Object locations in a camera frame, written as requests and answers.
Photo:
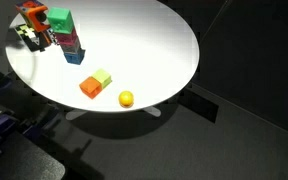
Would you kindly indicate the magenta block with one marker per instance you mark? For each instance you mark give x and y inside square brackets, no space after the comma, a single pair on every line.
[67,37]

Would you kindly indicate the multicolour activity cube toy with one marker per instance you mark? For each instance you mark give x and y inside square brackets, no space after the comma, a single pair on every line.
[32,14]

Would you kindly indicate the blue block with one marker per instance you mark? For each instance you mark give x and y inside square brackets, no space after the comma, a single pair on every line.
[74,57]

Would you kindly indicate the blue and black equipment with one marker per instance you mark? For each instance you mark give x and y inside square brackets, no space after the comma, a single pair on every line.
[20,160]

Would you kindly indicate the yellow ball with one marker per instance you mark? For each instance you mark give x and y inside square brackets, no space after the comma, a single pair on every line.
[126,98]

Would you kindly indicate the grey block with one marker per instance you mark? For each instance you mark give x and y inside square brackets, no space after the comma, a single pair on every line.
[72,48]

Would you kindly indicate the light green block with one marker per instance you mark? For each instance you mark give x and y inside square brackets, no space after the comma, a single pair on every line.
[102,77]

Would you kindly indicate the dark green block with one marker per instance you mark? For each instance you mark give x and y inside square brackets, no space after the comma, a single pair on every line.
[60,19]

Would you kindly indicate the orange block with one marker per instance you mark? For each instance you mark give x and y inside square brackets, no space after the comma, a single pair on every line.
[90,87]

